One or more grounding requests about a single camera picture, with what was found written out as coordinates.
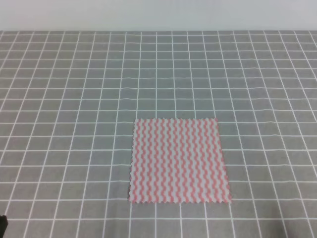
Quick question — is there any pink white wavy towel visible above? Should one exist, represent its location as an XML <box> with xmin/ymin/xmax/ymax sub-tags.
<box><xmin>129</xmin><ymin>118</ymin><xmax>232</xmax><ymax>203</ymax></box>

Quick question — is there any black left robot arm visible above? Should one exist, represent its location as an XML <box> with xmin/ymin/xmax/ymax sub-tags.
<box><xmin>0</xmin><ymin>215</ymin><xmax>8</xmax><ymax>238</ymax></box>

